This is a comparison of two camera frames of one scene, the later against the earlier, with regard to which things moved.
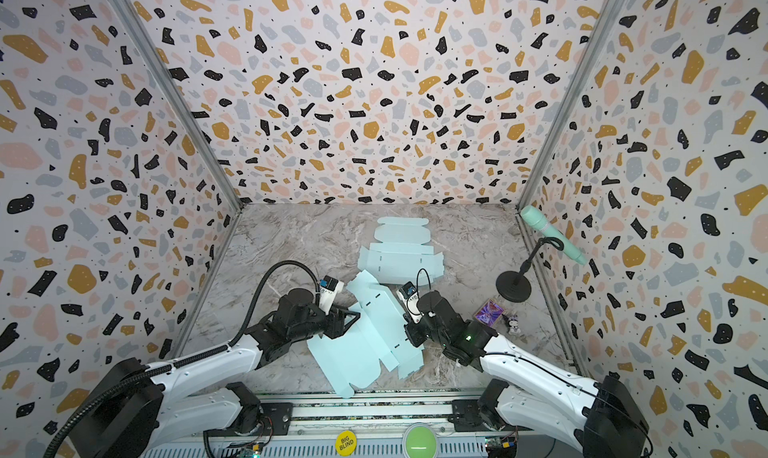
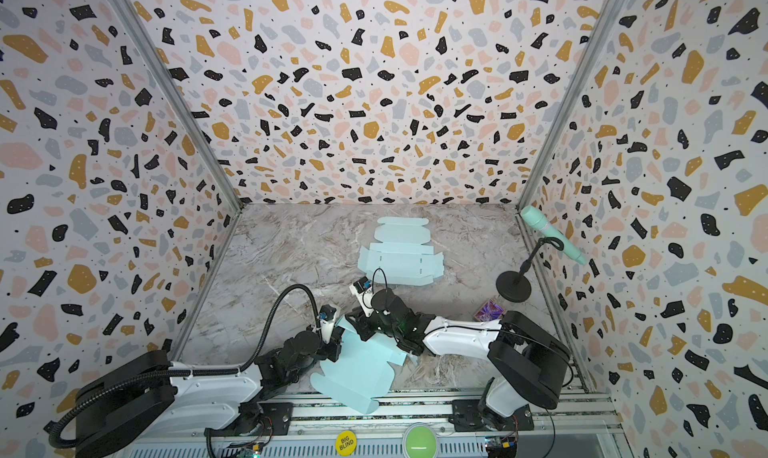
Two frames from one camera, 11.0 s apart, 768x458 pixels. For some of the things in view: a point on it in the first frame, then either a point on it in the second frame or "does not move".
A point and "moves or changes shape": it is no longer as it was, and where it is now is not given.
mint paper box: x=353 y=357 moves or changes shape
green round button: x=419 y=441 does not move
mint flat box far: x=402 y=251 does not move
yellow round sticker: x=346 y=442 does not move
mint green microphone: x=536 y=217 does not move
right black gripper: x=417 y=328 -> x=369 y=319
